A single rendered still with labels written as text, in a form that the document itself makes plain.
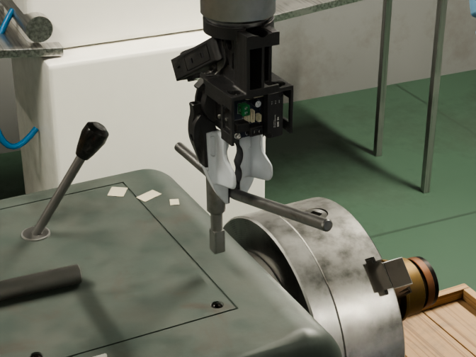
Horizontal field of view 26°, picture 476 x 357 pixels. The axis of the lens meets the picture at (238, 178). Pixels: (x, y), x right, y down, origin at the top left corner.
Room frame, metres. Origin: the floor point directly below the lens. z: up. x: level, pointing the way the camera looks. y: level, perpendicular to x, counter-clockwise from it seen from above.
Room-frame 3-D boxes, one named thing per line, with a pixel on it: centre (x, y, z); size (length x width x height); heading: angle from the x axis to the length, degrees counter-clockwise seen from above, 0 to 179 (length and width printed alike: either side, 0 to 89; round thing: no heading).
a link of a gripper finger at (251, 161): (0.99, -0.02, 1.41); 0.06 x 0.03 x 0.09; 28
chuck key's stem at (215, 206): (1.04, 0.02, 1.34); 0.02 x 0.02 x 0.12
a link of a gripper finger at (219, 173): (0.97, 0.01, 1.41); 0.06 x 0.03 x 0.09; 28
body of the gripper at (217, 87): (0.98, 0.00, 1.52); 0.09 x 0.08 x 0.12; 28
